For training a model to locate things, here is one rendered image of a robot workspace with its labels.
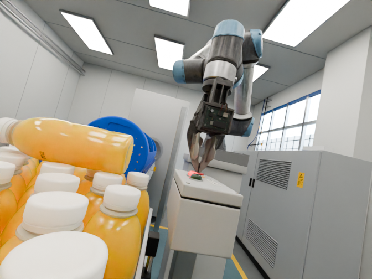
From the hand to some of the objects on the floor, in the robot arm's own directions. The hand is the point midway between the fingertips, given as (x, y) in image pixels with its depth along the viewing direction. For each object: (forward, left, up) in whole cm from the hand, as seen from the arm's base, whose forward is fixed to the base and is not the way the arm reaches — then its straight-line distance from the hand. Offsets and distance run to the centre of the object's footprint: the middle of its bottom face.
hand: (197, 166), depth 42 cm
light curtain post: (-20, -164, -111) cm, 199 cm away
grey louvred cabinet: (-174, -178, -119) cm, 276 cm away
